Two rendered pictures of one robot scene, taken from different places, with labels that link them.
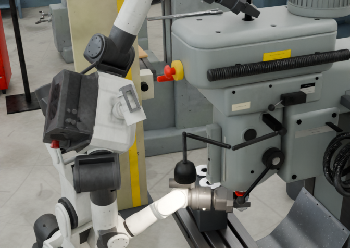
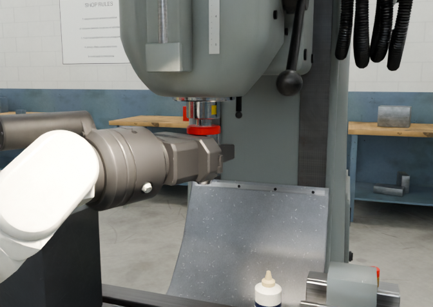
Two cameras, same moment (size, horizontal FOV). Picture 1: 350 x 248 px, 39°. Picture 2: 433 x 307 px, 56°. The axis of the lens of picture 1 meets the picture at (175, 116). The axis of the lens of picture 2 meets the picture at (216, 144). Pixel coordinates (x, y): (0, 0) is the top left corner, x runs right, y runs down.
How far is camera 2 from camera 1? 1.50 m
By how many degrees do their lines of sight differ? 54
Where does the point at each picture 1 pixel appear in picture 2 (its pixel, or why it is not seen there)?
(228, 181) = (232, 44)
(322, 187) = (242, 151)
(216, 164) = (187, 0)
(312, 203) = (227, 191)
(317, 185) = not seen: hidden behind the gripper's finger
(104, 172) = not seen: outside the picture
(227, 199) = (201, 138)
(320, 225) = (265, 213)
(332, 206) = (272, 171)
